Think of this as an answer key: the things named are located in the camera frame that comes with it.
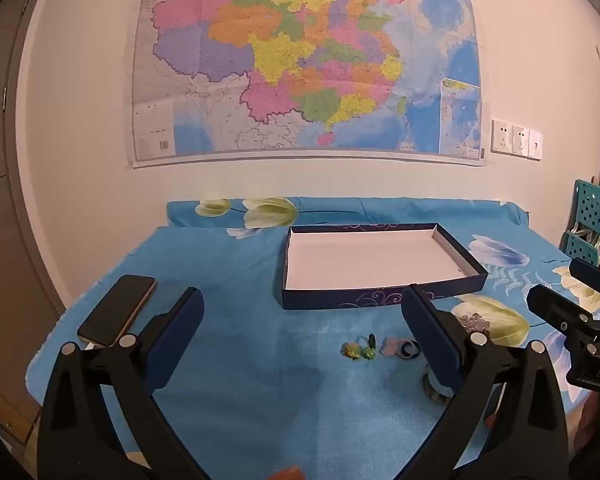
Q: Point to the dark blue shallow cardboard box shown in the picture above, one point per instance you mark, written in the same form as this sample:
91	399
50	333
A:
365	260

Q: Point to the black smartphone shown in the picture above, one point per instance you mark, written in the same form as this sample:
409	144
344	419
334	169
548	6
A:
117	307

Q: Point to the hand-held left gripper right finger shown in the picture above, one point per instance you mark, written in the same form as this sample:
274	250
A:
430	330

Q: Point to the blue plastic basket rack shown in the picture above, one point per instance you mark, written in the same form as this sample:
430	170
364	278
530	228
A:
595	207

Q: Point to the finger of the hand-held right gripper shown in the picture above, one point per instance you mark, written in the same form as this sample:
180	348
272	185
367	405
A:
555	307
592	275

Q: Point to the blue floral bedsheet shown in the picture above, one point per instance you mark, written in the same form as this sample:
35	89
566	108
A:
260	380

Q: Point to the colourful wall map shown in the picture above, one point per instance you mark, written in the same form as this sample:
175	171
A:
305	60

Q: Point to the yellow bead pendant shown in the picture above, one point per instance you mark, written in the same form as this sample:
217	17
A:
350	351

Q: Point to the brown wooden door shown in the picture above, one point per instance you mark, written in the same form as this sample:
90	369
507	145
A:
5	210

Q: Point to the white wall socket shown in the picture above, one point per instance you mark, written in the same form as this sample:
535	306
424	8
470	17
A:
501	136

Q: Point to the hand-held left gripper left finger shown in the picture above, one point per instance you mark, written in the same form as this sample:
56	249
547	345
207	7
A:
180	340

